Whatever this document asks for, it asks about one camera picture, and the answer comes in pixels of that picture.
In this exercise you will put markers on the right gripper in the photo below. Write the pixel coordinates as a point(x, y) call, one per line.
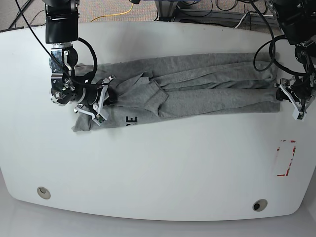
point(93, 100)

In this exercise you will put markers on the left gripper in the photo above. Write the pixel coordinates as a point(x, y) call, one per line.
point(299, 92)

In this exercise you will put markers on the grey t-shirt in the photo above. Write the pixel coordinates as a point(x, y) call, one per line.
point(174, 87)

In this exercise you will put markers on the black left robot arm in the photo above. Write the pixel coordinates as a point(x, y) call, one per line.
point(297, 21)

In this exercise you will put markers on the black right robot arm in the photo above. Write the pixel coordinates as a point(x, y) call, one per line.
point(62, 21)

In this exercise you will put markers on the red tape rectangle marking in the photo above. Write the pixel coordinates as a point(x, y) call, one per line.
point(284, 157)

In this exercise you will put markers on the right table grommet hole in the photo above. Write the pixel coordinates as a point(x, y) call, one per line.
point(260, 205)

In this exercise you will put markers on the table grommet hole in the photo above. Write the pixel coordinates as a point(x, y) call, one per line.
point(260, 205)
point(43, 193)

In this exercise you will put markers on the left table grommet hole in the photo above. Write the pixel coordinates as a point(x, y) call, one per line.
point(43, 193)

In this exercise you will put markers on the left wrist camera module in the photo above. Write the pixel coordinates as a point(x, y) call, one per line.
point(299, 115)

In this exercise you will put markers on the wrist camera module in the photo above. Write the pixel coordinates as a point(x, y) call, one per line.
point(99, 118)
point(299, 115)

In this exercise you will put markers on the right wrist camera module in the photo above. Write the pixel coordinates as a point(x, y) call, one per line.
point(99, 118)

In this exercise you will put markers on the aluminium frame structure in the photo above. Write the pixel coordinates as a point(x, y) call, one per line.
point(228, 13)

